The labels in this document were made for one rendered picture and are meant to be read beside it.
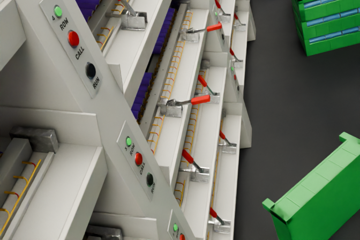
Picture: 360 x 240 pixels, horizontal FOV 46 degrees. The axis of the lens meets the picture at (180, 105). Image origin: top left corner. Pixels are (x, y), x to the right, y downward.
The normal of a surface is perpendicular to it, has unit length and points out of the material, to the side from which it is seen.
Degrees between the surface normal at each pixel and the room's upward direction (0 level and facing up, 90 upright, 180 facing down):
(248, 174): 0
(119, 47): 17
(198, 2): 90
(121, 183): 90
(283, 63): 0
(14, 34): 107
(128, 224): 90
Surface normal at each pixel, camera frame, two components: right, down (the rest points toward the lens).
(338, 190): 0.55, 0.36
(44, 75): -0.15, 0.65
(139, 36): -0.03, -0.76
